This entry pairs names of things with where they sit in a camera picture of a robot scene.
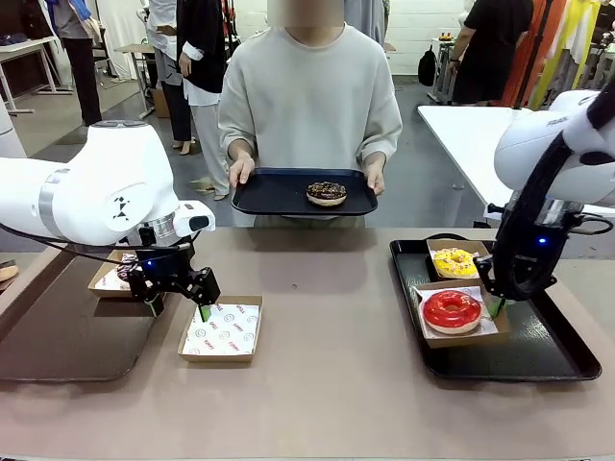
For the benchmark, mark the yellow hanging garment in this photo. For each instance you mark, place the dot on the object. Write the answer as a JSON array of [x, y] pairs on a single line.
[[572, 48]]

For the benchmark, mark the brown plastic tray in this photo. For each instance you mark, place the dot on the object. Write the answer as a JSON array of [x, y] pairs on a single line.
[[72, 346]]

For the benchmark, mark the white round pedestal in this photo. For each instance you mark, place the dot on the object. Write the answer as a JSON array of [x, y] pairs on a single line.
[[9, 129]]

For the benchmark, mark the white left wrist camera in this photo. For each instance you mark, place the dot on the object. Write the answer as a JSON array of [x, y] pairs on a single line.
[[197, 221]]

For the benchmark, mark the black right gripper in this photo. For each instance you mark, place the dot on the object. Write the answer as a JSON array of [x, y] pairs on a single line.
[[538, 254]]

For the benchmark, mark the kraft paper food box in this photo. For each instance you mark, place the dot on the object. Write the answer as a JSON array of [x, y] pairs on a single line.
[[103, 294], [216, 358], [435, 274], [461, 342]]

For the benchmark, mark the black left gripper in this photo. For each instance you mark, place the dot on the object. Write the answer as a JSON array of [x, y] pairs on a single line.
[[165, 269]]

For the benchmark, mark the person left forearm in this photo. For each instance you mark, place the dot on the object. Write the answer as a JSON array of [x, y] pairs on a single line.
[[375, 159]]

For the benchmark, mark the tan donut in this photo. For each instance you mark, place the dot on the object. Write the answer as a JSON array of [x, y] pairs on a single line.
[[7, 274]]

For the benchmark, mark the background person in black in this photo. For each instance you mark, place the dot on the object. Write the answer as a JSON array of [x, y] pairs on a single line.
[[490, 48]]

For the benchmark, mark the chocolate sprinkled donut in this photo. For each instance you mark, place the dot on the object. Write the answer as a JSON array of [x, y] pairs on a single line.
[[317, 194]]

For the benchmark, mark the person left hand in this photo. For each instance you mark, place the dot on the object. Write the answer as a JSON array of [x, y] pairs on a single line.
[[376, 180]]

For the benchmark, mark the person right forearm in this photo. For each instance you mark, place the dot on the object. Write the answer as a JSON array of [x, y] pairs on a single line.
[[241, 151]]

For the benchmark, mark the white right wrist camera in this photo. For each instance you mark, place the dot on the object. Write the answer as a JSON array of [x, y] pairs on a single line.
[[494, 212]]

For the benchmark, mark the wooden top table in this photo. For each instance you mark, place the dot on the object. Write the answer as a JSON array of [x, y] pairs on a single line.
[[134, 49]]

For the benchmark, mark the black plastic tray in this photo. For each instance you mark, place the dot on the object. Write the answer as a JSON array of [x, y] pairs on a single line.
[[538, 350]]

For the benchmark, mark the white side table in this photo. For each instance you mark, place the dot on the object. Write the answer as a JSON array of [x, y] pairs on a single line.
[[461, 139]]

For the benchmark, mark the dark blue serving tray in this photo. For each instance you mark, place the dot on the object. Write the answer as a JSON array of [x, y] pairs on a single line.
[[274, 197]]

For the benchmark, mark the person right hand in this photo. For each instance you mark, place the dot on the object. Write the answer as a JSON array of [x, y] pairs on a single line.
[[240, 170]]

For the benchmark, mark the red glazed donut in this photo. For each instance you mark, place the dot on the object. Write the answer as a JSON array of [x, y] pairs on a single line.
[[435, 314]]

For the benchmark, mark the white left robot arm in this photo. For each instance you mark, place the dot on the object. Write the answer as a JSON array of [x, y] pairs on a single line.
[[96, 192]]

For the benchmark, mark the orange hanging garment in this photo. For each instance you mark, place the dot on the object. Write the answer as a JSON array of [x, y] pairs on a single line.
[[526, 53]]

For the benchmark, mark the purple sprinkled donut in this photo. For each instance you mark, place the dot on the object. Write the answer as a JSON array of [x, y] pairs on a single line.
[[126, 271]]

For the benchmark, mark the person in beige sweater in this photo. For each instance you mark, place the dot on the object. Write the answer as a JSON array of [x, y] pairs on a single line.
[[310, 96]]

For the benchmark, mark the yellow glazed donut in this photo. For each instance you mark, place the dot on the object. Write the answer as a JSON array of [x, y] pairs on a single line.
[[444, 269]]

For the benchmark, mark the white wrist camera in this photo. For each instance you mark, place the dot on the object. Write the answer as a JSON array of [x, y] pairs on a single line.
[[494, 212], [197, 221]]

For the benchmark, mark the cardboard box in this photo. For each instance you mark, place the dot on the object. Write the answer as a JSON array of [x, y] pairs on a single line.
[[161, 104]]

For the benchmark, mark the black bag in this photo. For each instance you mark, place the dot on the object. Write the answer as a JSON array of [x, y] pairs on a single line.
[[427, 67]]

